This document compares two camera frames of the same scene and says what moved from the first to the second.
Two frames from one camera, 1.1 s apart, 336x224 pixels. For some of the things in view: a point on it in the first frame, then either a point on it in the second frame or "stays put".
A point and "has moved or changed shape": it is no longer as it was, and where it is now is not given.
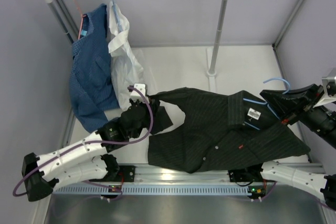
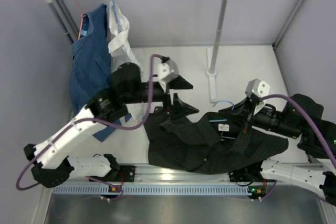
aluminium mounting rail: x=148 y=173 stays put
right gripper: x=294 y=102 to x=243 y=108
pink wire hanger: x=82 y=14 stays put
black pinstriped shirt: x=220 y=130 has moved or changed shape
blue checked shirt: x=92 y=94 stays put
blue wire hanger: x=276 y=78 to x=219 y=120
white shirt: x=126 y=68 stays put
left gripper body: x=147 y=115 to x=159 y=96
